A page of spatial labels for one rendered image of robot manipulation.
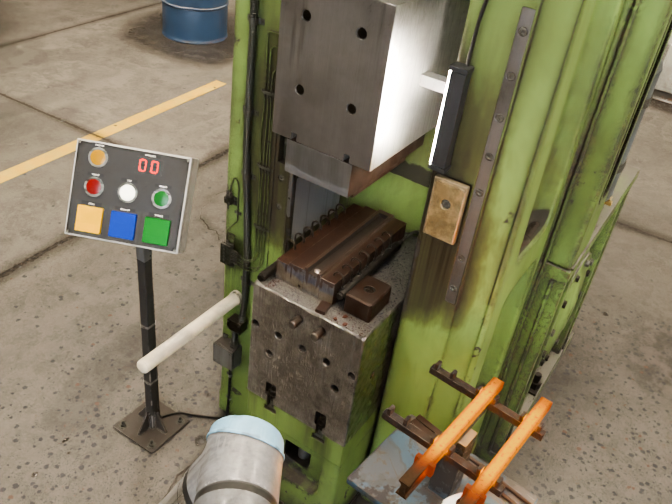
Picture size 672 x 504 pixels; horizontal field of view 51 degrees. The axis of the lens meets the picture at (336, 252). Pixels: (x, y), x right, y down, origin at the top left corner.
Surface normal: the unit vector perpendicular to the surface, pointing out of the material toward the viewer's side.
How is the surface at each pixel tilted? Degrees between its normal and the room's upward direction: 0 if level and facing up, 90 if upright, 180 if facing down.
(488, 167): 90
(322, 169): 90
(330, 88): 90
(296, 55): 90
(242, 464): 3
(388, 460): 0
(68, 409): 0
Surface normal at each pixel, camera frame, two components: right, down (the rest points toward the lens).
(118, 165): -0.07, 0.08
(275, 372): -0.54, 0.43
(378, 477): 0.11, -0.81
